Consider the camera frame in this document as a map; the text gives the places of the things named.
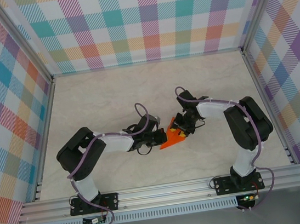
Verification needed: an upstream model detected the orange paper sheet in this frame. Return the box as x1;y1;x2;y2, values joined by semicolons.
155;115;188;151

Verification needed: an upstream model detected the slotted grey cable duct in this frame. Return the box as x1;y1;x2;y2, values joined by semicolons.
31;196;240;224

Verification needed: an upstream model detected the aluminium side frame rail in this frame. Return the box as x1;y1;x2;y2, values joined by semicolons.
241;46;297;170
18;77;71;202

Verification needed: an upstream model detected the thin red wire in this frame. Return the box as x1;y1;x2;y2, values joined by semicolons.
100;203;111;217
251;179;262;196

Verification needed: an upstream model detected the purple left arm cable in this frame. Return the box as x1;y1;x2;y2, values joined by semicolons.
60;101;165;224

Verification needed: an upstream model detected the long aluminium frame bar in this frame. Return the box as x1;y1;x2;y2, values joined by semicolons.
50;47;246;78

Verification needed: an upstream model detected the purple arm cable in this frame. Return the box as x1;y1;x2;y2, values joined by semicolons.
173;75;280;219
60;101;165;224

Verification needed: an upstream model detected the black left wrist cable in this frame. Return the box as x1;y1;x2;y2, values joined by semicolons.
136;144;154;157

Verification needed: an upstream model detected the wide aluminium mounting rail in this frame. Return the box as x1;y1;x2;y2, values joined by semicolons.
15;164;300;224

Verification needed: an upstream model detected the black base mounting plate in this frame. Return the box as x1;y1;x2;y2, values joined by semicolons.
212;171;266;197
68;192;121;217

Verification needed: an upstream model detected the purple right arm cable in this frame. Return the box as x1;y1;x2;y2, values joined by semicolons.
173;75;280;219

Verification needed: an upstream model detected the small circuit board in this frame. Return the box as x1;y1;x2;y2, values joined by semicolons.
239;192;259;203
82;215;107;224

